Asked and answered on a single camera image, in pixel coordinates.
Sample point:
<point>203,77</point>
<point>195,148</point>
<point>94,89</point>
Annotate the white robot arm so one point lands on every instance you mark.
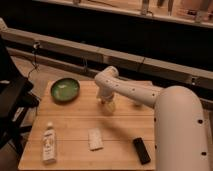
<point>179,126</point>

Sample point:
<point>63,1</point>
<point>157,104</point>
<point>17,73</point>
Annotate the white plastic bottle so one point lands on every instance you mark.
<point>49,144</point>

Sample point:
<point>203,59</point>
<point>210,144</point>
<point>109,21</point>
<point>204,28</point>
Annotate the green bowl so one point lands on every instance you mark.
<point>65,90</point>

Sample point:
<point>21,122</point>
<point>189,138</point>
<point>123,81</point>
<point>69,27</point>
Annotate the black chair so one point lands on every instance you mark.
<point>15,100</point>

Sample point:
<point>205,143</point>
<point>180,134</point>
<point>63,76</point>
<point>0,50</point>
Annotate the pale yellow gripper tip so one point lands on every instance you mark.
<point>109,106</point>

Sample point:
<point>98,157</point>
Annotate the white sponge block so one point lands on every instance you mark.
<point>95,139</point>

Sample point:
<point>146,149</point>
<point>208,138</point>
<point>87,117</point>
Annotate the black remote control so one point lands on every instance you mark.
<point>141,151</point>

